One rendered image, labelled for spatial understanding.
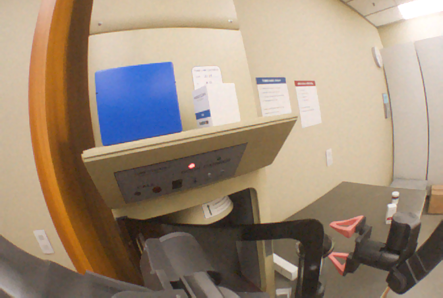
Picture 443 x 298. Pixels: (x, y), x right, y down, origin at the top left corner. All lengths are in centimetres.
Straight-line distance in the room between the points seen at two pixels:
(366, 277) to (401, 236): 39
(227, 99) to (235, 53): 16
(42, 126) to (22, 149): 64
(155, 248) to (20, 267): 13
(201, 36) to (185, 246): 36
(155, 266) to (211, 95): 23
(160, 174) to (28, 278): 22
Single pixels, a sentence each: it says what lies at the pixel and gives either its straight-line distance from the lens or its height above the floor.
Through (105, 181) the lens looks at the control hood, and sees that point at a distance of 27.
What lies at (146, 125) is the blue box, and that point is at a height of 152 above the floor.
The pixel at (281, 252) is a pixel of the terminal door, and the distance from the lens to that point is 26.
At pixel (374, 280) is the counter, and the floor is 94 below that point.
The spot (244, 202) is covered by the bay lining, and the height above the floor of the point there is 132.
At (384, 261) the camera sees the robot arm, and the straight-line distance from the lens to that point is 45.
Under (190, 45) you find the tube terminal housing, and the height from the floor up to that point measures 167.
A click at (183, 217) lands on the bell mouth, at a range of 43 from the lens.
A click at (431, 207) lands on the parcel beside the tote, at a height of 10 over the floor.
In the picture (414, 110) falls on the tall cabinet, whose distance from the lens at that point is 308.
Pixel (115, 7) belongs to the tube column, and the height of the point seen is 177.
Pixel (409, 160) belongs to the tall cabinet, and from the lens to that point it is 322.
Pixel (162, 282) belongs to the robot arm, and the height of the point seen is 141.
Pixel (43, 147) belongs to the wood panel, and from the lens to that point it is 28.
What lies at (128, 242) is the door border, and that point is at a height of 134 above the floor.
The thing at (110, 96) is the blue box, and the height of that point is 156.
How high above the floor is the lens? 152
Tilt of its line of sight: 3 degrees down
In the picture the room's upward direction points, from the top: 10 degrees counter-clockwise
